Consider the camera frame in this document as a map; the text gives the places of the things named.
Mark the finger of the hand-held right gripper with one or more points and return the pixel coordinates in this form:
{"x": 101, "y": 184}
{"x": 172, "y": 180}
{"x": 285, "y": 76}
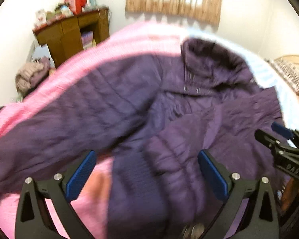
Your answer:
{"x": 282, "y": 130}
{"x": 266, "y": 139}

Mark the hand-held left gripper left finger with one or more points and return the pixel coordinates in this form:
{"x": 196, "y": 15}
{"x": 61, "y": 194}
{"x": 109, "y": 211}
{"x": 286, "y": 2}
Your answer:
{"x": 81, "y": 176}

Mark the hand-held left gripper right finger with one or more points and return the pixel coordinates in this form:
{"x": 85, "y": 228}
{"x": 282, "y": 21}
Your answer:
{"x": 212, "y": 175}

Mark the purple quilted jacket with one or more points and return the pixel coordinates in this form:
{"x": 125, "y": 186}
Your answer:
{"x": 114, "y": 99}

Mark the patterned cushion cloth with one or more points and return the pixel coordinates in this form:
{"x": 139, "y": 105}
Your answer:
{"x": 289, "y": 73}

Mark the wicker chair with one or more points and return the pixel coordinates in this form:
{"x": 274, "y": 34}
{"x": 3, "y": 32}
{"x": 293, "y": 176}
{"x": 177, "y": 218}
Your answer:
{"x": 291, "y": 57}

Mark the pink and blue blanket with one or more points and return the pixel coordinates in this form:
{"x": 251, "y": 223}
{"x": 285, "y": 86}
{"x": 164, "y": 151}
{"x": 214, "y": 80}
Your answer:
{"x": 72, "y": 69}

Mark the mauve knitted cloth pile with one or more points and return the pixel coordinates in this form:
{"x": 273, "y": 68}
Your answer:
{"x": 31, "y": 76}

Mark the blue and white box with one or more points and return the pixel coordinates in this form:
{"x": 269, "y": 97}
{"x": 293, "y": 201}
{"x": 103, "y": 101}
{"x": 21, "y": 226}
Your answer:
{"x": 41, "y": 52}

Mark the stack of pastel books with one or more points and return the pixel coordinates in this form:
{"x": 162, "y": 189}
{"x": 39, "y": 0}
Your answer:
{"x": 88, "y": 40}

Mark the brown wooden cabinet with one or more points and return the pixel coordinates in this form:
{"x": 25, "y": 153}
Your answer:
{"x": 64, "y": 39}

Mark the assorted small boxes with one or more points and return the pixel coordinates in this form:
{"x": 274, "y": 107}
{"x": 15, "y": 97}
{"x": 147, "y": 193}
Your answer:
{"x": 49, "y": 16}

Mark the beige patterned curtain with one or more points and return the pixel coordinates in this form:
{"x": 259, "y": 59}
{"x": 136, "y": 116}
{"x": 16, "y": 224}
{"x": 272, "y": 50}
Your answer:
{"x": 174, "y": 0}

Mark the red bag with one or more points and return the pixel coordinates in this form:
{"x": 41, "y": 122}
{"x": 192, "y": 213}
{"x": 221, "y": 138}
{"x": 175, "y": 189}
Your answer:
{"x": 74, "y": 3}

